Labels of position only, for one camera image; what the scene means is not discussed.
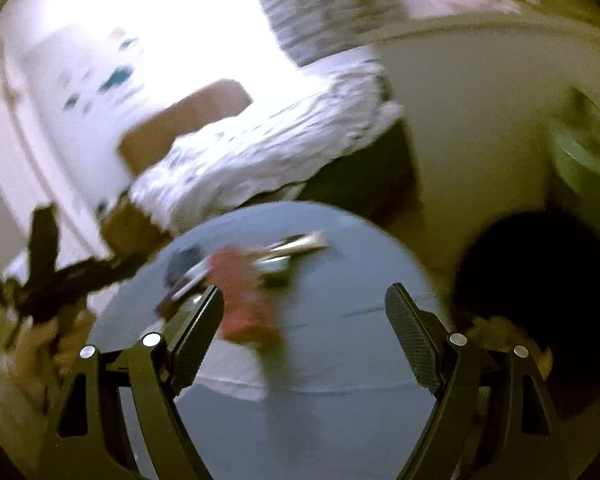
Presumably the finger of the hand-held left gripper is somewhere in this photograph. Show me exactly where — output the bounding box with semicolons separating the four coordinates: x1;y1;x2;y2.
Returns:
26;204;62;276
77;252;147;296

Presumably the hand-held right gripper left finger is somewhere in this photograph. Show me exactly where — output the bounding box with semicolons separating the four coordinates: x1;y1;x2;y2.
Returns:
35;285;226;480

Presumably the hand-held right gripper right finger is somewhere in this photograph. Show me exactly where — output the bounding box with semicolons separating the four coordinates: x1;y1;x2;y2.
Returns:
384;282;563;480

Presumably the red carton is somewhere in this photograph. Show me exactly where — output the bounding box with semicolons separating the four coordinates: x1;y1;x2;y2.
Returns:
207;245;284;347

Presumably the black trash bin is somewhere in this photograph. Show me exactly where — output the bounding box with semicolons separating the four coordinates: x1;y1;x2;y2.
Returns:
452;210;600;418

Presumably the person's left forearm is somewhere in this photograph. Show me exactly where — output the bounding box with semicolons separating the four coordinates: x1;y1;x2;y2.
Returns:
0;347;56;466

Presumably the person's left hand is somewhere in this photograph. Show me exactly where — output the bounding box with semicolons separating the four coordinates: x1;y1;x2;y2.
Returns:
7;307;93;413

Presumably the wooden nightstand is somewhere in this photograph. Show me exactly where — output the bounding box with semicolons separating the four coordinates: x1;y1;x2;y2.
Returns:
100;199;172;262

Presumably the white pen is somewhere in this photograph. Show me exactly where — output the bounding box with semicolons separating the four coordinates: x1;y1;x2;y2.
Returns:
169;259;217;302

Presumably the dark small pouch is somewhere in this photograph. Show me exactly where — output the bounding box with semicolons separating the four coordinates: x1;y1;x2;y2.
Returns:
165;244;204;287

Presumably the white cosmetic tube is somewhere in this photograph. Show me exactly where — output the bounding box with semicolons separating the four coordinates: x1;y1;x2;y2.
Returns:
265;231;330;254

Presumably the brown headboard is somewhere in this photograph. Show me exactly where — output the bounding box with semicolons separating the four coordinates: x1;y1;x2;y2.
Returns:
117;79;254;182

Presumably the bed with white duvet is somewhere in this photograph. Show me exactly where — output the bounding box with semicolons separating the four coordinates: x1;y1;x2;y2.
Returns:
127;57;407;234

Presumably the white cabinet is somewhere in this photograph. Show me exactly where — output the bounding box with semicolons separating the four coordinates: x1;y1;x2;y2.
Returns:
370;14;600;282

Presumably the green plastic bag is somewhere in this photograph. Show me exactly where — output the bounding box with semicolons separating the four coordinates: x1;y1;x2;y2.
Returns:
550;87;600;197

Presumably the patterned curtain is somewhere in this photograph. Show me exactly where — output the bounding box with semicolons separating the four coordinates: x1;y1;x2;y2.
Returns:
219;0;412;69

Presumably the white door frame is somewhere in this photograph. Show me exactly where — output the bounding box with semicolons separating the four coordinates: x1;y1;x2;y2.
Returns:
0;35;108;283

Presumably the wall poster with blue clouds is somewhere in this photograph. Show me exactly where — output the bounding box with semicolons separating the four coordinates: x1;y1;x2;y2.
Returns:
10;25;152;127

